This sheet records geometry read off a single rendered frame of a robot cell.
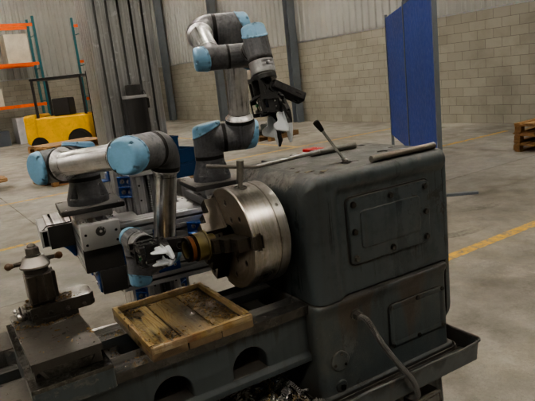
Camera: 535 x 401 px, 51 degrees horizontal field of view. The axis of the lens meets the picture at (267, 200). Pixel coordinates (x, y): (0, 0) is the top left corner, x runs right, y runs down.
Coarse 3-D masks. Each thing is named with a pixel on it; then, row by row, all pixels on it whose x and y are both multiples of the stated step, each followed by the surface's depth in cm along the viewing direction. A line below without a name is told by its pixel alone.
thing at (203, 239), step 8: (200, 232) 166; (184, 240) 164; (192, 240) 163; (200, 240) 163; (208, 240) 164; (184, 248) 167; (192, 248) 162; (200, 248) 162; (208, 248) 163; (184, 256) 167; (192, 256) 162; (200, 256) 163; (208, 256) 165
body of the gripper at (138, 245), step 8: (136, 240) 173; (144, 240) 168; (152, 240) 168; (136, 248) 166; (144, 248) 163; (152, 248) 165; (136, 256) 168; (144, 256) 164; (152, 256) 166; (160, 256) 166; (136, 264) 168; (144, 264) 168
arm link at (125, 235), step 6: (126, 228) 185; (132, 228) 183; (138, 228) 185; (120, 234) 185; (126, 234) 181; (132, 234) 178; (120, 240) 184; (126, 240) 179; (126, 246) 180; (126, 252) 182
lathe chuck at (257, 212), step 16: (224, 192) 168; (240, 192) 165; (256, 192) 166; (224, 208) 170; (240, 208) 160; (256, 208) 161; (240, 224) 163; (256, 224) 159; (272, 224) 161; (272, 240) 161; (240, 256) 167; (256, 256) 159; (272, 256) 162; (240, 272) 169; (256, 272) 162; (272, 272) 166
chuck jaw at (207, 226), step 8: (208, 200) 173; (216, 200) 174; (208, 208) 171; (216, 208) 172; (208, 216) 170; (216, 216) 171; (200, 224) 168; (208, 224) 169; (216, 224) 170; (224, 224) 171; (208, 232) 168; (216, 232) 172
